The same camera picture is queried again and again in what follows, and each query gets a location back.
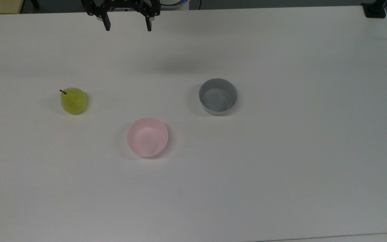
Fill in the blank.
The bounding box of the pink plastic bowl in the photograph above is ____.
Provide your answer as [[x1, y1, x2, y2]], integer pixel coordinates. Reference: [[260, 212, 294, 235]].
[[127, 117, 169, 158]]

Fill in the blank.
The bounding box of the grey plastic bowl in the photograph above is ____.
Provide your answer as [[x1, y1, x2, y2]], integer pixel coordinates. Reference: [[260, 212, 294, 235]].
[[199, 78, 238, 116]]

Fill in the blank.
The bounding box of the green pear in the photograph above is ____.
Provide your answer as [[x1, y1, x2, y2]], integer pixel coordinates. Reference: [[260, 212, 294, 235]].
[[59, 87, 87, 115]]

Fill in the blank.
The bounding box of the black table clamp mount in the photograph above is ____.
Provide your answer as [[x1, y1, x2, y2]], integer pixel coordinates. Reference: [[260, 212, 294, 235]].
[[361, 0, 387, 18]]

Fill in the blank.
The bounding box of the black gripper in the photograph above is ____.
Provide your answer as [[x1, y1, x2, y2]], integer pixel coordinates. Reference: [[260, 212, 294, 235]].
[[81, 0, 161, 32]]

